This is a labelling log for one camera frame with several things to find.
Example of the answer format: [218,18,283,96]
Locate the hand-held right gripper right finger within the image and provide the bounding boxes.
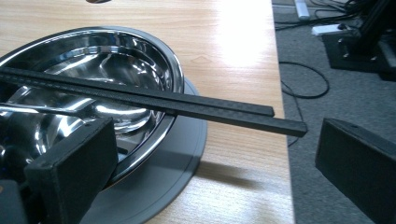
[315,118,396,224]

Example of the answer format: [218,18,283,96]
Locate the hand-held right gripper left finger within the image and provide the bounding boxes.
[24,117,120,224]

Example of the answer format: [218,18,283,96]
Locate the stainless steel bowl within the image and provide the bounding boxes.
[0,25,186,188]

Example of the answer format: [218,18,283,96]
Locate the black textured chopstick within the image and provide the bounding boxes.
[0,73,309,138]
[0,65,276,119]

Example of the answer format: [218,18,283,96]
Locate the grey round plate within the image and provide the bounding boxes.
[78,77,208,224]

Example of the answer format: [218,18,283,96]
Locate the black metal stand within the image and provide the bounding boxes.
[321,0,396,82]

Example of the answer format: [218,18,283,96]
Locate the white power strip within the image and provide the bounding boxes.
[312,23,351,36]

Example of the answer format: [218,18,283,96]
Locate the black looped floor cable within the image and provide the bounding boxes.
[278,61,331,100]

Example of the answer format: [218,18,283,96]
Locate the black power strip cable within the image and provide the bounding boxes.
[275,0,363,32]

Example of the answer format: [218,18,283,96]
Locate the white metal frame desk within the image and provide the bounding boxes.
[293,0,311,21]

